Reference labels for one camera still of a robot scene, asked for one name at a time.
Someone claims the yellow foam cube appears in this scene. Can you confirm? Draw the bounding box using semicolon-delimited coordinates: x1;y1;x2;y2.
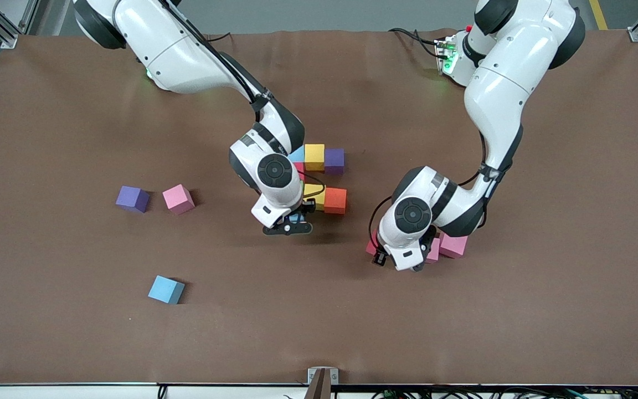
304;144;325;172
303;184;326;211

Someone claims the orange foam cube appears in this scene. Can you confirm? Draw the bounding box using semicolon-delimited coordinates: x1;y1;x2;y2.
323;187;347;215

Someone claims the purple foam cube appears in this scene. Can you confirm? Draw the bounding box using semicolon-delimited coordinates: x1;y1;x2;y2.
325;148;346;175
115;185;151;213

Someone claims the large table cover sheet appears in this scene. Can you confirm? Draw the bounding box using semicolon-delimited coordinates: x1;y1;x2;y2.
0;30;638;386

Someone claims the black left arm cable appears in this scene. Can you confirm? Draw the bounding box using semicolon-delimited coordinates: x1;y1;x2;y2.
369;130;491;253

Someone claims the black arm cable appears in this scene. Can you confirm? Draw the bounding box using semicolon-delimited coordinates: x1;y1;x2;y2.
158;0;328;190
369;130;491;253

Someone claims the silver camera mount bracket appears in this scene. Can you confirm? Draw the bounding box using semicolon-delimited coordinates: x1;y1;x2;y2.
307;367;339;399

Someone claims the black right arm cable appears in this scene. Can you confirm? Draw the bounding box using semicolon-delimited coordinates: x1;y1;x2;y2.
158;0;328;190

